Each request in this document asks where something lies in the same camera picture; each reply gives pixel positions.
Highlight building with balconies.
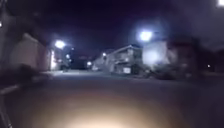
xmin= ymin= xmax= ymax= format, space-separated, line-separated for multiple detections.
xmin=92 ymin=44 xmax=144 ymax=76

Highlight dark asphalt road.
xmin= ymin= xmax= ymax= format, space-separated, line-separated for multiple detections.
xmin=0 ymin=69 xmax=224 ymax=128

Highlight pale blocky building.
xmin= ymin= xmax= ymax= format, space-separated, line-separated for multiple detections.
xmin=142 ymin=39 xmax=171 ymax=68

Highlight dark bushes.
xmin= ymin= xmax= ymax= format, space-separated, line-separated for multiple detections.
xmin=146 ymin=63 xmax=202 ymax=81

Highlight pale walled building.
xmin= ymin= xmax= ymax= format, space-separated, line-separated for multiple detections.
xmin=9 ymin=32 xmax=55 ymax=73

